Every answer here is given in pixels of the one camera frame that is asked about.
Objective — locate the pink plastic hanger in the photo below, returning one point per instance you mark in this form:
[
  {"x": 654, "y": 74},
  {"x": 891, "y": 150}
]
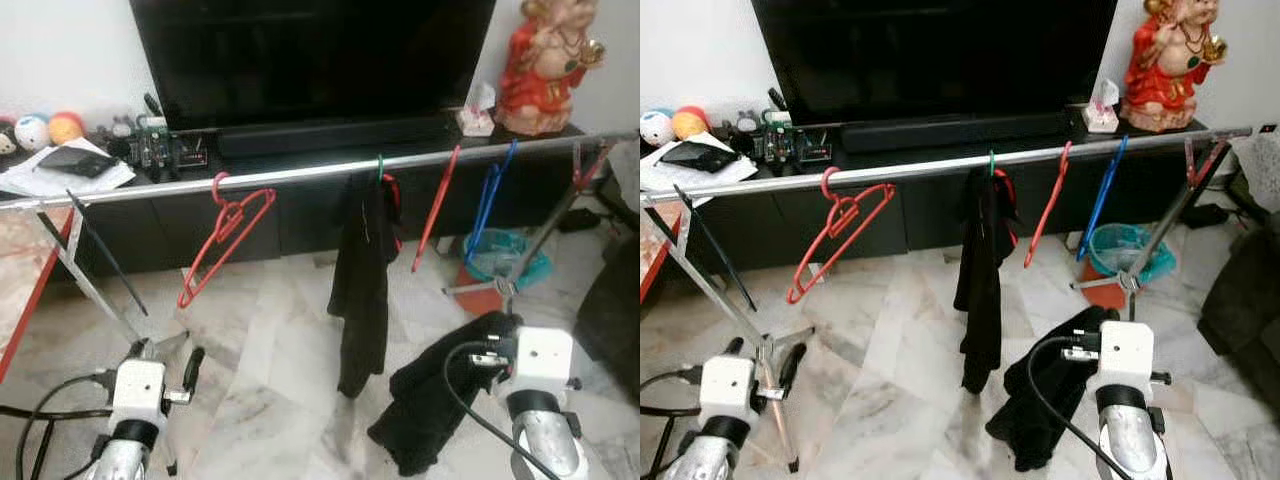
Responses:
[
  {"x": 793, "y": 295},
  {"x": 184, "y": 299}
]

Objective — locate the black shirt with red trim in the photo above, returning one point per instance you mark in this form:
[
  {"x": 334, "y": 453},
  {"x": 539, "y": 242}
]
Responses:
[
  {"x": 1040, "y": 410},
  {"x": 360, "y": 300},
  {"x": 980, "y": 300},
  {"x": 430, "y": 410}
]

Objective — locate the green plastic hanger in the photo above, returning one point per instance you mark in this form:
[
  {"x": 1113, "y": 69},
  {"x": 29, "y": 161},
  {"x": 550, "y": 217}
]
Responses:
[
  {"x": 381, "y": 165},
  {"x": 992, "y": 162}
]

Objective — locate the blue plastic hanger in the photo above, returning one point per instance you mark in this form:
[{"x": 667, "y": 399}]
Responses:
[
  {"x": 490, "y": 200},
  {"x": 1102, "y": 200}
]

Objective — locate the red plastic hanger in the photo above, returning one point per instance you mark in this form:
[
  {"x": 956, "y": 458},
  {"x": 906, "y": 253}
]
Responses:
[
  {"x": 1047, "y": 205},
  {"x": 436, "y": 210}
]

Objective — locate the pink marble folding table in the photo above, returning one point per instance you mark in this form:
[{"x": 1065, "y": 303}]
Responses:
[
  {"x": 20, "y": 280},
  {"x": 650, "y": 250}
]

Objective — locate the white paper stack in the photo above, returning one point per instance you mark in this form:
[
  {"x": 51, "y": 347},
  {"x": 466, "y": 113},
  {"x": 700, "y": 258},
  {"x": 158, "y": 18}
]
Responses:
[
  {"x": 745, "y": 172},
  {"x": 100, "y": 183}
]

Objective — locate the black wallet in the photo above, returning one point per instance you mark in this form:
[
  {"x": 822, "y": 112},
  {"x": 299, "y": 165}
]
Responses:
[
  {"x": 700, "y": 157},
  {"x": 75, "y": 162}
]

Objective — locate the black remote control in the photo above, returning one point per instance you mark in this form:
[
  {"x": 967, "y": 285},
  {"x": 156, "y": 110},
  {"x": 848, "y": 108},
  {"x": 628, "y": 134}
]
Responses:
[
  {"x": 790, "y": 145},
  {"x": 167, "y": 150},
  {"x": 774, "y": 145},
  {"x": 150, "y": 150}
]

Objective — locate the black desk box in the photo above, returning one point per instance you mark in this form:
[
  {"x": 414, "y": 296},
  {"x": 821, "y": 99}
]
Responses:
[
  {"x": 192, "y": 157},
  {"x": 815, "y": 150}
]

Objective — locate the side table with lace cloth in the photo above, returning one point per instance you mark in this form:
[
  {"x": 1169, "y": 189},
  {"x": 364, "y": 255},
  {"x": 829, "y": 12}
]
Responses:
[
  {"x": 625, "y": 170},
  {"x": 1258, "y": 175}
]

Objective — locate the red bucket with teal bag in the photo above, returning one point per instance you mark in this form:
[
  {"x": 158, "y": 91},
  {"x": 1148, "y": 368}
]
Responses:
[
  {"x": 520, "y": 270},
  {"x": 1150, "y": 265}
]

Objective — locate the small green white box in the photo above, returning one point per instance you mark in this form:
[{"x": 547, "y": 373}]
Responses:
[
  {"x": 776, "y": 118},
  {"x": 152, "y": 123}
]

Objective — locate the orange round plush toy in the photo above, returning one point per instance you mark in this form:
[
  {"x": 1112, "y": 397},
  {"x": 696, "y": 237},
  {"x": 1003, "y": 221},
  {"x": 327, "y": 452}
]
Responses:
[
  {"x": 690, "y": 123},
  {"x": 66, "y": 128}
]

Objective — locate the white round plush toy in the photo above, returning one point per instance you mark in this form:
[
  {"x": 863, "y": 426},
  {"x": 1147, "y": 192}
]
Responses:
[
  {"x": 30, "y": 132},
  {"x": 657, "y": 128}
]

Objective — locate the dark round plush toy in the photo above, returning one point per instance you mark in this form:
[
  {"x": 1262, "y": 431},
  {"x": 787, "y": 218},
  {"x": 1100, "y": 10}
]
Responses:
[{"x": 7, "y": 140}]

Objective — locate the long black soundbar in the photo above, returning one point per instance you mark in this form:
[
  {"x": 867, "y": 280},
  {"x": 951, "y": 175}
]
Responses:
[
  {"x": 330, "y": 135},
  {"x": 950, "y": 130}
]

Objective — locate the red laughing buddha statue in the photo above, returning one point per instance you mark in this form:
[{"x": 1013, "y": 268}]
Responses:
[
  {"x": 1165, "y": 85},
  {"x": 545, "y": 90}
]

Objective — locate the large black flat television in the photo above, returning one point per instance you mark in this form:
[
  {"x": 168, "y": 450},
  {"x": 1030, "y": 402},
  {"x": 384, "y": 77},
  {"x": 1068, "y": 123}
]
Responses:
[
  {"x": 930, "y": 55},
  {"x": 310, "y": 60}
]

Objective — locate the white pink tissue pack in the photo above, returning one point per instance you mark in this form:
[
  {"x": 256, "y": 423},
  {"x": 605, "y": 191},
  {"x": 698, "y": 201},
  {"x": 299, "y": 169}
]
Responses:
[
  {"x": 1100, "y": 118},
  {"x": 477, "y": 120}
]

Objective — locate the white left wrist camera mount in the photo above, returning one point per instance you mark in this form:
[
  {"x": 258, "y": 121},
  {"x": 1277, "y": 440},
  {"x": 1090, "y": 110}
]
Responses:
[
  {"x": 138, "y": 385},
  {"x": 727, "y": 385}
]

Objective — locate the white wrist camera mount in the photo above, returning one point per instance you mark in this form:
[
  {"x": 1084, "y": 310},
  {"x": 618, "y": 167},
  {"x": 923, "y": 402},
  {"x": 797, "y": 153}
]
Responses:
[
  {"x": 540, "y": 355},
  {"x": 727, "y": 385},
  {"x": 1125, "y": 350},
  {"x": 138, "y": 385}
]

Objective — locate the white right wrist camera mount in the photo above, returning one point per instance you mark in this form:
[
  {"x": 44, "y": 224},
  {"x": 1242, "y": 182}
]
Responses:
[
  {"x": 1125, "y": 350},
  {"x": 540, "y": 355}
]

